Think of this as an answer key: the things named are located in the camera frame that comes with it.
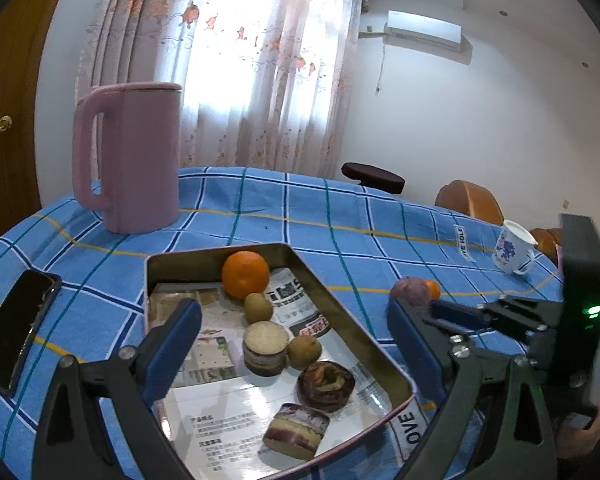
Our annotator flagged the black smartphone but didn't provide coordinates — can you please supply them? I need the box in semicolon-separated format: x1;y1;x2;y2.
0;269;63;398

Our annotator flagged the purple round fruit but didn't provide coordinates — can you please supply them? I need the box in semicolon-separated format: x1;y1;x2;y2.
390;276;429;307

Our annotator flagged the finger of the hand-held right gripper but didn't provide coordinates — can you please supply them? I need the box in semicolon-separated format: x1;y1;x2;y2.
416;310;481;347
427;300;501;327

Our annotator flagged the dark round stool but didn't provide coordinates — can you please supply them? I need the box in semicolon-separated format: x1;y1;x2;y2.
341;162;406;195

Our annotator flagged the wooden chair back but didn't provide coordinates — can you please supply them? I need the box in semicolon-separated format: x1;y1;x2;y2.
434;180;505;226

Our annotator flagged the pink metal tin box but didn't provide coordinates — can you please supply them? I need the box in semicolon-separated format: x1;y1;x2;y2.
144;242;415;473

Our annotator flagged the air conditioner cable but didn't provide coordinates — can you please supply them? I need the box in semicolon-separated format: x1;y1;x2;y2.
375;45;387;95

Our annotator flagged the purple striped sweet potato piece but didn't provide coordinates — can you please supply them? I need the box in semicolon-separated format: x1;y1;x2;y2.
262;403;331;459

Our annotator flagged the round brown cake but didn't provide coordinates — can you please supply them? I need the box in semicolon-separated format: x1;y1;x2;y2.
296;360;357;412

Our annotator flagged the small green-brown kiwi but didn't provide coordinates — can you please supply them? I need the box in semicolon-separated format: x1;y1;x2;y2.
243;292;273;325

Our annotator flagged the white mug with blue print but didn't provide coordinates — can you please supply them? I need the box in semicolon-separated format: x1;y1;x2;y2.
491;220;537;275

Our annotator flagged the white cloth label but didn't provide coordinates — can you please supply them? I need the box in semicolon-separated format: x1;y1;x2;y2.
390;405;431;461
452;223;475;263

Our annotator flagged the blue checked tablecloth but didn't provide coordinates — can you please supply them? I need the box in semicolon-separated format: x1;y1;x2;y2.
0;165;600;480

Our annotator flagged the cream-topped sweet potato piece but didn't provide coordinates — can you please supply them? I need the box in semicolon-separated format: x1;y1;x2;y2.
242;321;289;377

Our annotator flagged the white air conditioner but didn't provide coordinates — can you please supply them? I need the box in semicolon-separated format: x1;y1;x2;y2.
384;10;463;52

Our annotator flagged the pink electric kettle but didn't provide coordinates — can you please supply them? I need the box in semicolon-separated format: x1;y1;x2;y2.
71;81;183;234

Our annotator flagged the small brown round fruit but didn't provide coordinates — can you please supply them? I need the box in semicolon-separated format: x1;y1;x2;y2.
286;336;323;371

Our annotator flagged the wooden door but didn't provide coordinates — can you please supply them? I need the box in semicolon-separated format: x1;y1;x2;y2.
0;0;76;253

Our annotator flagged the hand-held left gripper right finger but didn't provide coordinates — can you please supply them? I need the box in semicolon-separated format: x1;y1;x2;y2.
386;299;557;480

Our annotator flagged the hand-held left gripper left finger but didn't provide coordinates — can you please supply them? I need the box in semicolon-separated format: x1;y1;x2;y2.
32;298;203;480

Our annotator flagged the sheer floral curtain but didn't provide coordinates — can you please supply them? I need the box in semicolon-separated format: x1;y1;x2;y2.
75;0;368;178

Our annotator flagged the large orange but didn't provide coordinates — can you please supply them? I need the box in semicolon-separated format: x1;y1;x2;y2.
221;251;271;300

